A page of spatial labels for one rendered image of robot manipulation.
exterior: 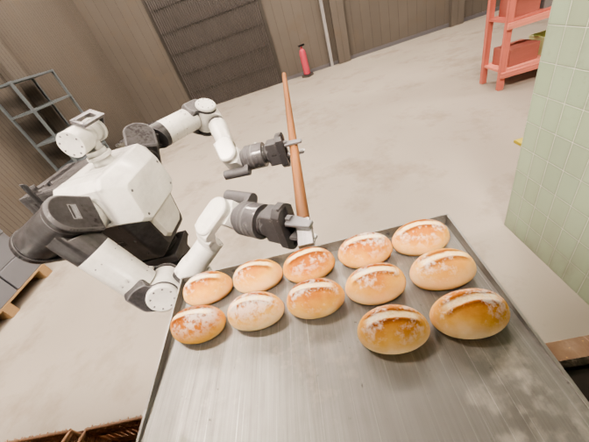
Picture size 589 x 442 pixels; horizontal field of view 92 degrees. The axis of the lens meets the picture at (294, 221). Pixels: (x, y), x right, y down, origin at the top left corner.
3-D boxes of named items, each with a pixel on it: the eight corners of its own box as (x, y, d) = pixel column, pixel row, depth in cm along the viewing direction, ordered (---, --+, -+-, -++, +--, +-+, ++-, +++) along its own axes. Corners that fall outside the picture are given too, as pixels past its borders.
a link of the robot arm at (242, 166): (260, 156, 109) (233, 162, 112) (249, 139, 99) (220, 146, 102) (261, 181, 105) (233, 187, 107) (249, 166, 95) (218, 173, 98)
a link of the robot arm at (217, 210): (228, 203, 69) (196, 247, 70) (251, 215, 76) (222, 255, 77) (215, 191, 73) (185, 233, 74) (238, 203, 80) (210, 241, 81)
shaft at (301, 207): (282, 77, 201) (281, 72, 199) (287, 75, 201) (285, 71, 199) (299, 230, 65) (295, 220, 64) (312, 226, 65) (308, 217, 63)
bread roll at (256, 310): (229, 338, 48) (215, 321, 45) (235, 305, 53) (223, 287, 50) (286, 329, 47) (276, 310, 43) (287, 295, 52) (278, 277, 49)
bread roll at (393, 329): (363, 363, 39) (358, 343, 36) (355, 319, 45) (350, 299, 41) (437, 353, 38) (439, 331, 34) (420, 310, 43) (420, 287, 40)
